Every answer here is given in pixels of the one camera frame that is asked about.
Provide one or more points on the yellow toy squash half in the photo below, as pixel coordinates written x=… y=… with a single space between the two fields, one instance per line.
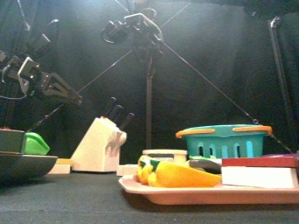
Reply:
x=144 y=172
x=183 y=176

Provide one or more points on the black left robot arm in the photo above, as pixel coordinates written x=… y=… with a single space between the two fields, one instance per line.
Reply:
x=7 y=73

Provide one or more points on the bright green toy piece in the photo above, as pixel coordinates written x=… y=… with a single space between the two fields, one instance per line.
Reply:
x=36 y=144

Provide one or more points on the dark green box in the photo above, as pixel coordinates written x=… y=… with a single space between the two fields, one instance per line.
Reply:
x=11 y=141

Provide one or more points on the white toy knife block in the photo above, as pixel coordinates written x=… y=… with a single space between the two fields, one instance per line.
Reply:
x=97 y=148

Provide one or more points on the vertical metal pole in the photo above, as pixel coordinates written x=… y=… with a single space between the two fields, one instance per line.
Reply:
x=148 y=110

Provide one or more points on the white block with yellow top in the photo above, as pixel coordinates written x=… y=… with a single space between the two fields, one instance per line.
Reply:
x=61 y=167

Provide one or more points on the black toy pan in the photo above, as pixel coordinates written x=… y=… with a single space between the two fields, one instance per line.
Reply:
x=23 y=166

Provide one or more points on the small white block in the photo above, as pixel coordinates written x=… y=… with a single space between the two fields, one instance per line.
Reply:
x=125 y=170

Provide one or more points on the white round container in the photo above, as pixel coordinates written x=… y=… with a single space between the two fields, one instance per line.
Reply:
x=165 y=156

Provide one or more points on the green toy vegetable piece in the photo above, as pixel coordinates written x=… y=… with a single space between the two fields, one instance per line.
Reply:
x=199 y=157

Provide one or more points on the dark toy eggplant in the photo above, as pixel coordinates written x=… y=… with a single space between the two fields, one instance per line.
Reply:
x=205 y=165

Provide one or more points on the pink plastic tray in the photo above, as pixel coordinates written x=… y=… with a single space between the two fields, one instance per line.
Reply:
x=209 y=195

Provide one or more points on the purple toy piece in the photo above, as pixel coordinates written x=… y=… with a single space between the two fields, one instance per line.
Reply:
x=280 y=156

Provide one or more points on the red and white box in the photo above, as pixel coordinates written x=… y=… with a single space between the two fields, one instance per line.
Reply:
x=260 y=175

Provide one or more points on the dark metal frame bar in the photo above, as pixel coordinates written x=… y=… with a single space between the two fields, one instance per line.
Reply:
x=280 y=87

